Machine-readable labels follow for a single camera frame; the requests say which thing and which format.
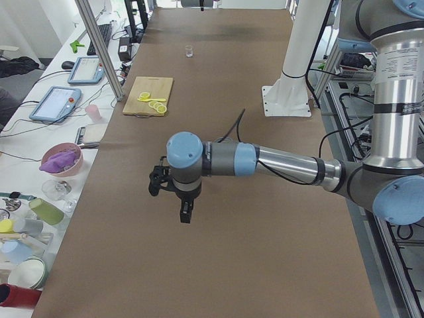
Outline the aluminium frame post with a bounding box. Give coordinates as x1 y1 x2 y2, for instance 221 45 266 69
75 0 124 101

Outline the pink bowl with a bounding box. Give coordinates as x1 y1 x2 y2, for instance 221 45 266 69
38 142 83 178

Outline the black keyboard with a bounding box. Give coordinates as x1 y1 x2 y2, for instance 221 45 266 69
86 23 113 56

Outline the green tall cup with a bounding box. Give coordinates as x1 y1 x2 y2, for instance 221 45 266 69
28 198 64 226

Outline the clear wine glass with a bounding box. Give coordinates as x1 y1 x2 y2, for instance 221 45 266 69
42 180 77 213

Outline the yellow cup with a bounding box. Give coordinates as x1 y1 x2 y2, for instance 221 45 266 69
0 219 14 234

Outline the grey cup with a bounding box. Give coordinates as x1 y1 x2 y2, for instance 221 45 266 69
13 219 44 237

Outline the person in dark sweater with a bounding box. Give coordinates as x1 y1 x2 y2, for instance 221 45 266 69
0 87 21 127

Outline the teach pendant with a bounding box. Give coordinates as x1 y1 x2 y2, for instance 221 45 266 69
29 86 82 123
68 56 105 85

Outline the green wristwatch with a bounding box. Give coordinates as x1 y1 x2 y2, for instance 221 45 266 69
0 191 36 201

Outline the far teach pendant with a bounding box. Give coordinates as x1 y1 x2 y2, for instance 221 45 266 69
68 56 105 85

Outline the red thermos bottle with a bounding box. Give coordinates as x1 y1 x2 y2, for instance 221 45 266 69
1 284 42 309

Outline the white bowl green rim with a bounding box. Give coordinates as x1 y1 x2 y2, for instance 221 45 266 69
7 257 48 290

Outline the yellow plastic knife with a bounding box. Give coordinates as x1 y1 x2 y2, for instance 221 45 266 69
137 97 167 102

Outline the near teach pendant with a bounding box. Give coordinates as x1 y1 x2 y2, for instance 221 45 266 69
29 86 82 123

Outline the pink plastic cup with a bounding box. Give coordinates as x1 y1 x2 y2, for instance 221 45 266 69
85 104 102 123

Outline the white camera pole base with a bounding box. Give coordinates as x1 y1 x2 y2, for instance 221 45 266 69
262 0 332 117

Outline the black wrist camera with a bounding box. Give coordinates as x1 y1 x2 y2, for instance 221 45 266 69
148 156 173 197

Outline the black power brick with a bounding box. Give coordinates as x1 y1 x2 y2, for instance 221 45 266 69
118 37 132 62

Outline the wooden cutting board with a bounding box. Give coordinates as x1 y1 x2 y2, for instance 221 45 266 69
123 76 174 117

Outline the green plastic clamp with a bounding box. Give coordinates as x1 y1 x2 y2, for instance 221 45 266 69
70 40 85 54

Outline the wooden mug tree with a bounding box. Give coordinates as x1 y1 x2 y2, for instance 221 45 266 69
1 233 53 249

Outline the black computer mouse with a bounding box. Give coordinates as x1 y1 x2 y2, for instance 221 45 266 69
61 61 75 70

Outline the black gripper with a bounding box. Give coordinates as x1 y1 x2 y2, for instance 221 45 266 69
172 178 201 224

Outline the small clear glass cup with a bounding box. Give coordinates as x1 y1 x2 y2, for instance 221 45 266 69
185 45 194 58

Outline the purple cloth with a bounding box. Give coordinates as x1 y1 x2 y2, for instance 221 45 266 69
39 150 80 174

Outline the light blue cup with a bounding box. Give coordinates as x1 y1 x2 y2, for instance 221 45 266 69
1 240 33 264

